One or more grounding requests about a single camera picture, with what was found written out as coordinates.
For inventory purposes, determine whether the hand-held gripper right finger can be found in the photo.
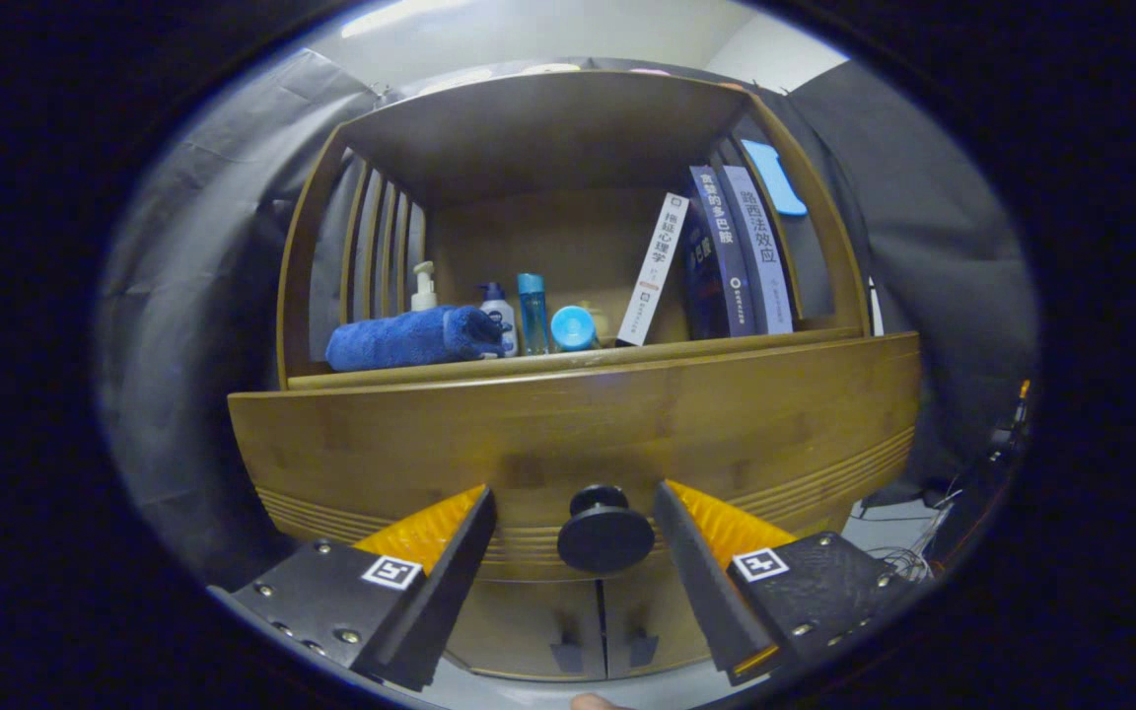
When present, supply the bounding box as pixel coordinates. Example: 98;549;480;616
653;480;926;688

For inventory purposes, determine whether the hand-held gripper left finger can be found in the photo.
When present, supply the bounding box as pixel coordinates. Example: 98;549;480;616
230;485;498;693

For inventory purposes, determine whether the black round drawer knob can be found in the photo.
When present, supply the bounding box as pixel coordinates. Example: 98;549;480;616
556;484;656;576

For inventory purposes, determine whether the wooden drawer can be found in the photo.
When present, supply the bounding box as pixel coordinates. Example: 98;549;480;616
228;332;924;583

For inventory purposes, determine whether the white and blue tube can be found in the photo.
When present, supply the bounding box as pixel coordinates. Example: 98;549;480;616
550;305;601;353

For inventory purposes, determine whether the wooden cabinet door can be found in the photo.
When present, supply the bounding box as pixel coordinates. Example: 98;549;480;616
600;572;727;679
445;577;608;683

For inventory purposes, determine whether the wooden countertop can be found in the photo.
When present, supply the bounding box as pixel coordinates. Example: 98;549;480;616
287;325;870;392

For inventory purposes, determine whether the wooden cabinet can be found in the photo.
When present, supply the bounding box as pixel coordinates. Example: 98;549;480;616
228;69;924;683

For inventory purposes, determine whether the rolled blue towel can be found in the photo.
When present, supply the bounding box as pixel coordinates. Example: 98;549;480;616
325;305;510;373

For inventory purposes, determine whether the clear blue bottle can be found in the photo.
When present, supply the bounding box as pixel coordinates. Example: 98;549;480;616
517;273;550;356

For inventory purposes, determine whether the white bottle with blue cap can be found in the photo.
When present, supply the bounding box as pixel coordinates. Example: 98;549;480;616
477;282;518;358

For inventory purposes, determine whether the dark blue book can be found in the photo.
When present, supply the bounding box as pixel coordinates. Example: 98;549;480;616
676;202;727;341

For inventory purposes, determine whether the light grey-blue book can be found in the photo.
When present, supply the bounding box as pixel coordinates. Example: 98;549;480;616
721;165;794;336

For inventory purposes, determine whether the black device with orange tip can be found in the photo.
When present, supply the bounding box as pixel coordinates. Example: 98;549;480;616
987;380;1034;464

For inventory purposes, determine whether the tangle of cables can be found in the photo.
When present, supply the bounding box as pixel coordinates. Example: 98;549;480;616
849;473;963;583

